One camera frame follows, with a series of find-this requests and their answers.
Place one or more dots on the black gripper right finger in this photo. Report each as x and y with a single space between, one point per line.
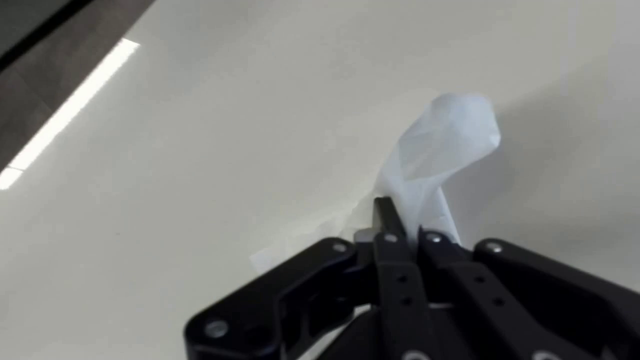
532 292

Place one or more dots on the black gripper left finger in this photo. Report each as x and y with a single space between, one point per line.
400 286

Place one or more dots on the white napkin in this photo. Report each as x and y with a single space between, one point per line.
447 141

